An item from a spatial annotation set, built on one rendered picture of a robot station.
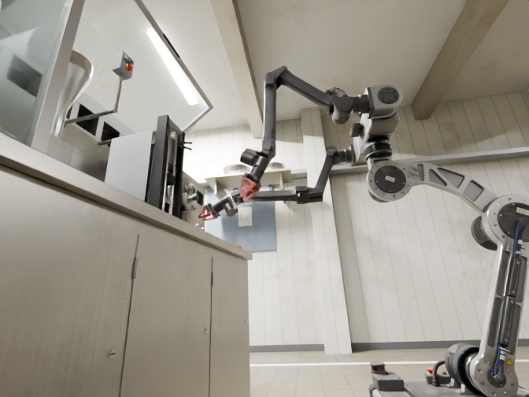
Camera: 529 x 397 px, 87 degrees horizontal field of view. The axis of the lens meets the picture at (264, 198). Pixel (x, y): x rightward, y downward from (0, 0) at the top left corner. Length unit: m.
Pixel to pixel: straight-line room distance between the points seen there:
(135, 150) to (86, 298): 0.91
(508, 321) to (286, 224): 3.19
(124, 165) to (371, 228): 3.47
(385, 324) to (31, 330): 3.86
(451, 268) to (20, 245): 4.35
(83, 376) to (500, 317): 1.34
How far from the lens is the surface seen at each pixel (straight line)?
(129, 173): 1.47
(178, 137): 1.47
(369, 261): 4.17
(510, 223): 1.52
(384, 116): 1.44
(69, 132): 1.61
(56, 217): 0.70
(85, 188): 0.72
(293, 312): 4.05
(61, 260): 0.70
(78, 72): 1.34
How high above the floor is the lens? 0.62
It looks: 20 degrees up
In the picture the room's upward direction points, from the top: 3 degrees counter-clockwise
